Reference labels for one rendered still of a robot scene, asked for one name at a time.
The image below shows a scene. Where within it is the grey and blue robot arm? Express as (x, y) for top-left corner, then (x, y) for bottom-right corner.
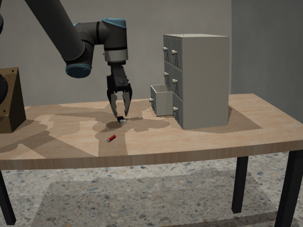
(25, 0), (129, 90)

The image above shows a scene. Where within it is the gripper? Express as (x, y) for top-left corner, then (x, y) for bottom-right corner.
(107, 61), (132, 117)

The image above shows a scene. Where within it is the grey chest of drawers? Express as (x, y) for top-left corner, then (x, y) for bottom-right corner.
(163, 34), (230, 130)

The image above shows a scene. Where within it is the grey drawer front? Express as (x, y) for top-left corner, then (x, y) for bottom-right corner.
(171, 38), (182, 68)
(164, 61), (172, 88)
(149, 84), (173, 116)
(163, 37), (172, 63)
(172, 66), (183, 98)
(172, 92), (183, 127)

